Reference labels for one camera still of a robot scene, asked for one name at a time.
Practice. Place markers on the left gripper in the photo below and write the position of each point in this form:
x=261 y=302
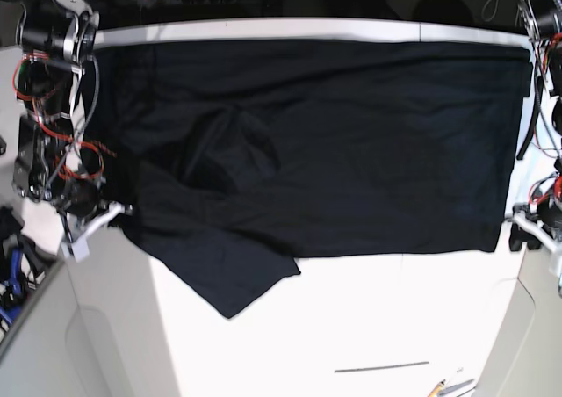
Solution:
x=539 y=228

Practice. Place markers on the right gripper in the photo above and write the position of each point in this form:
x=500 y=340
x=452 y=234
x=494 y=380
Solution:
x=81 y=227

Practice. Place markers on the black T-shirt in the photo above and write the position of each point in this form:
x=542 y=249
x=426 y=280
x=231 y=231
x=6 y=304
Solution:
x=240 y=157

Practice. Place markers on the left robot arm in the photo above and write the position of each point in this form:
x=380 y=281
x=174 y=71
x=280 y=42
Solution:
x=542 y=21

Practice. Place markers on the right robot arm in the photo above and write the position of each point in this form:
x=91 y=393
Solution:
x=58 y=82

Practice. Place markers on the blue black tool pile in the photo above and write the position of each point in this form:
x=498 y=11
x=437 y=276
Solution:
x=23 y=267

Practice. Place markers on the grey right chair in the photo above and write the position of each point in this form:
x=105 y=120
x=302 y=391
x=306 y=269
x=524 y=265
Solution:
x=526 y=357

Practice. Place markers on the black thin rod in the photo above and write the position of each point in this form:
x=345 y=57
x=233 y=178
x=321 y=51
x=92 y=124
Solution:
x=381 y=367

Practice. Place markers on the grey metal tool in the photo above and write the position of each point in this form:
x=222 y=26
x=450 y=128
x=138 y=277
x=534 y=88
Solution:
x=458 y=386

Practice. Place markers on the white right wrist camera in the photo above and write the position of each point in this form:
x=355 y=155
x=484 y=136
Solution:
x=77 y=250

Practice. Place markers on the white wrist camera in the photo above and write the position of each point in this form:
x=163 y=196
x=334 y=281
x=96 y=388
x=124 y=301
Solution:
x=77 y=250
x=556 y=270

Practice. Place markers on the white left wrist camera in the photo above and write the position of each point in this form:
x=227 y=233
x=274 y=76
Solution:
x=556 y=270

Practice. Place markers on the yellow handled tool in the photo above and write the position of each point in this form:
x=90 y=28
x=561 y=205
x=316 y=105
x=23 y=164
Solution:
x=437 y=389

